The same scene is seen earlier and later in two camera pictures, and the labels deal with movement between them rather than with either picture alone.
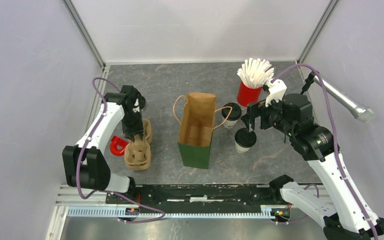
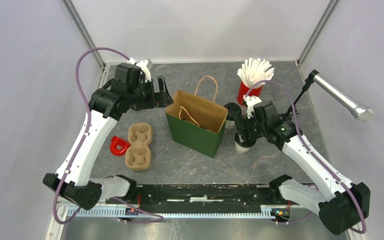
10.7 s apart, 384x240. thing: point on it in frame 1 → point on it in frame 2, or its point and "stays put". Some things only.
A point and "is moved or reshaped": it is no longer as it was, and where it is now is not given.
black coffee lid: x=244 y=138 stays put
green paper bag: x=195 y=129 is moved or reshaped
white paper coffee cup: x=230 y=124 stays put
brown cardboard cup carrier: x=137 y=154 stays put
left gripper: x=129 y=132 → x=159 y=99
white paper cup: x=241 y=149 stays put
